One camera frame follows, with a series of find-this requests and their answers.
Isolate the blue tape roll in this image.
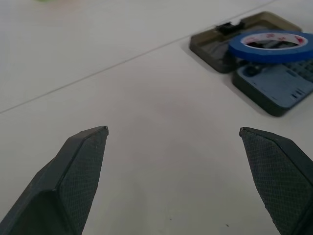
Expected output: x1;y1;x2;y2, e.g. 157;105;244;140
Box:
227;30;313;64

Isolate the dark grey plastic tray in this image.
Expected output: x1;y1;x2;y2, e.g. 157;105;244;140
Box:
190;11;313;117

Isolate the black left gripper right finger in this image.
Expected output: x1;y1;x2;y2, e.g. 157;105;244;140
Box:
239;126;313;235

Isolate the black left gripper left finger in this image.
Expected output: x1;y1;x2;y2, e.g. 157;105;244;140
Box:
0;125;109;235

